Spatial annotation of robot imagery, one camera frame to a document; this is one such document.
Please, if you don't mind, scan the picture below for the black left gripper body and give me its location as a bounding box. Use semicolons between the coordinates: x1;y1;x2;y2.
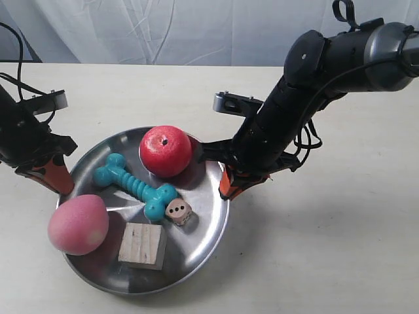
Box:
1;120;78;168

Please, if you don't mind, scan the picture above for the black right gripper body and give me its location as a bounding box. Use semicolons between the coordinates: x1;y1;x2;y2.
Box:
198;109;301;177

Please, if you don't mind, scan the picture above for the round silver metal plate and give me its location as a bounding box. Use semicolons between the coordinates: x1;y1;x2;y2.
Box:
58;127;230;296

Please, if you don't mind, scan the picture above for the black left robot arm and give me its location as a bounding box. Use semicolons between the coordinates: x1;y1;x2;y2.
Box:
1;88;77;195

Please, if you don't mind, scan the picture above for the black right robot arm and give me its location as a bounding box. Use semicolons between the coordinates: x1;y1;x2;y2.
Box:
201;18;418;200

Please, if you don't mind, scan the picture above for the pink toy peach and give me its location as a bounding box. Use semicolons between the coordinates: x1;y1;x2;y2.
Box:
48;194;109;256

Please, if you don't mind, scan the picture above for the small wooden die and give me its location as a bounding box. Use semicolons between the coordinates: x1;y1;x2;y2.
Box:
165;198;192;226

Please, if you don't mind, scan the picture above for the red toy apple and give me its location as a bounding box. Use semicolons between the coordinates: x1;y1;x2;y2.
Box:
139;126;192;178

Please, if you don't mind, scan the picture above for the teal rubber bone toy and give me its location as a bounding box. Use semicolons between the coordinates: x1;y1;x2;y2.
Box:
93;153;179;222

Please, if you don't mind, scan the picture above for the wooden block cube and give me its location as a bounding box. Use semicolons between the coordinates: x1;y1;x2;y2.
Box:
118;222;167;270

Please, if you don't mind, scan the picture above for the white backdrop cloth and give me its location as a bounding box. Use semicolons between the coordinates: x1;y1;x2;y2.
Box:
0;0;419;68

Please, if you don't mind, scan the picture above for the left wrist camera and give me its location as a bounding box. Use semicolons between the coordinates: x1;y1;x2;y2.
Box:
27;90;68;115

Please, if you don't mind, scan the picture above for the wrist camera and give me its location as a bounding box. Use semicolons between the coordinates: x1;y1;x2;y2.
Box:
27;90;68;115
213;92;263;117

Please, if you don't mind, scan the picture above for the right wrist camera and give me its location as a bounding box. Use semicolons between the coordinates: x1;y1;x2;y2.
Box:
213;92;263;117

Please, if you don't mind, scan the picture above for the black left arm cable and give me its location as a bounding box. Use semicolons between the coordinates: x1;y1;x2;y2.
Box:
0;22;56;131

